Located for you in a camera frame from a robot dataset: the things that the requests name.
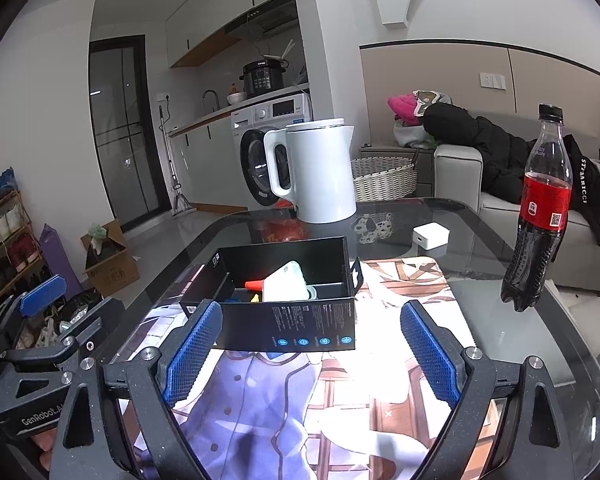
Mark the white electric kettle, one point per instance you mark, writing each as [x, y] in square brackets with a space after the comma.
[320, 175]

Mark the white charger cube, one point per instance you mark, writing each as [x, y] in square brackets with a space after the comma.
[430, 236]

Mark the white round lid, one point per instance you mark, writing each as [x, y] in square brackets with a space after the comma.
[315, 292]

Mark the white woven basket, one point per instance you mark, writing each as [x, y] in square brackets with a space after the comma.
[382, 179]

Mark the white wall switch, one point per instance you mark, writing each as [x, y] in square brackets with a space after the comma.
[492, 81]

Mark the wooden shoe rack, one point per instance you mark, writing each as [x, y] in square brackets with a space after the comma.
[10, 240]

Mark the pink cloth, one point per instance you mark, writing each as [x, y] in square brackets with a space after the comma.
[402, 106]

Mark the printed table mat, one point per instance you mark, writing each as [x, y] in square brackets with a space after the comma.
[320, 395]

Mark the small orange capped bottle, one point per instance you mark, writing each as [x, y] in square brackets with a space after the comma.
[253, 285]

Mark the person's left hand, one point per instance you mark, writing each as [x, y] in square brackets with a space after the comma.
[44, 447]

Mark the black trash bag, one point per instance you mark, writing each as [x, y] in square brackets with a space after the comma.
[82, 306]

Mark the black pressure cooker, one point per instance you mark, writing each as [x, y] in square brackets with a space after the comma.
[262, 79]

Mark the brown cardboard box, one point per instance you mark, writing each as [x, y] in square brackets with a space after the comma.
[110, 270]

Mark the black jacket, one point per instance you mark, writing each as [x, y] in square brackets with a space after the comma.
[485, 155]

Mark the bowl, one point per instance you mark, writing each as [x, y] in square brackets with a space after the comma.
[236, 98]

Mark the grey cloth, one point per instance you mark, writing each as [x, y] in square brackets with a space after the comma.
[410, 135]

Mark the white ski goggles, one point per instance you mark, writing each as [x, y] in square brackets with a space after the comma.
[430, 101]

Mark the mop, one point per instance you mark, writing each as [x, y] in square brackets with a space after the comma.
[172, 180]

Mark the range hood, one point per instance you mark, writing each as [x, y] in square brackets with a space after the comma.
[272, 20]

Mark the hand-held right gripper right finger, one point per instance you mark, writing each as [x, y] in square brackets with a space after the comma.
[430, 355]

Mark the kitchen faucet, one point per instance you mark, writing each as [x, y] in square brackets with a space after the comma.
[211, 100]

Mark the grey sofa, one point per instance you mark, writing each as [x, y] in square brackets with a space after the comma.
[460, 175]

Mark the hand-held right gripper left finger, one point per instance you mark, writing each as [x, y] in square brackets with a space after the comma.
[190, 355]

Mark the black framed glass door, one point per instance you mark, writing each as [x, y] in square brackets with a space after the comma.
[122, 130]

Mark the purple rolled mat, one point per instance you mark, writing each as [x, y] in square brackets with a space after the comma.
[55, 255]

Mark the black cardboard box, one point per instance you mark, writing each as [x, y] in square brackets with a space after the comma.
[310, 325]

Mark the white washing machine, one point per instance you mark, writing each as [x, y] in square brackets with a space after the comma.
[260, 115]

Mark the white wall cabinet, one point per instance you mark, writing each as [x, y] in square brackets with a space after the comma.
[215, 20]

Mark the cola bottle red label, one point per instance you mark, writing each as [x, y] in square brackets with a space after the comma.
[542, 210]

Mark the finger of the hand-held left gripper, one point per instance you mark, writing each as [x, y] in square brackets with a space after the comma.
[42, 295]
[95, 317]

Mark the white counter cabinet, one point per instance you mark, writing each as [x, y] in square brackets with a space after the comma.
[205, 160]

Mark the white rectangular case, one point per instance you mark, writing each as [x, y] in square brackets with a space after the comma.
[285, 282]

